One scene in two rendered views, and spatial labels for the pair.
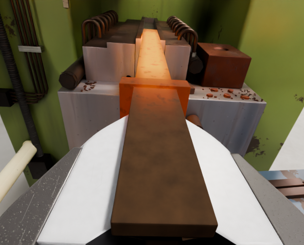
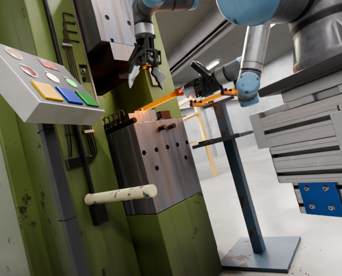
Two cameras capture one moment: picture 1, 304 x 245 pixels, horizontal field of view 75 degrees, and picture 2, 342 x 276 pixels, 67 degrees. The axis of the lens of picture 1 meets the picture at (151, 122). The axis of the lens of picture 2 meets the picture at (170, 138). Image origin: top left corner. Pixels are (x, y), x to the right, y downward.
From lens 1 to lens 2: 1.20 m
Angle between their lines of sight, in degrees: 56
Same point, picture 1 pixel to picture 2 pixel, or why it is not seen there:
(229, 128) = (178, 127)
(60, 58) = (99, 134)
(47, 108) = (96, 165)
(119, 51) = (138, 113)
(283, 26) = (164, 108)
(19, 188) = not seen: outside the picture
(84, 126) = (143, 136)
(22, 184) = not seen: outside the picture
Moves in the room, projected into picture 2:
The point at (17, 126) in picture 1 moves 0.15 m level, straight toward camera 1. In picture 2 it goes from (79, 186) to (110, 178)
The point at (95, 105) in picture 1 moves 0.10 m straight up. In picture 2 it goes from (144, 126) to (139, 107)
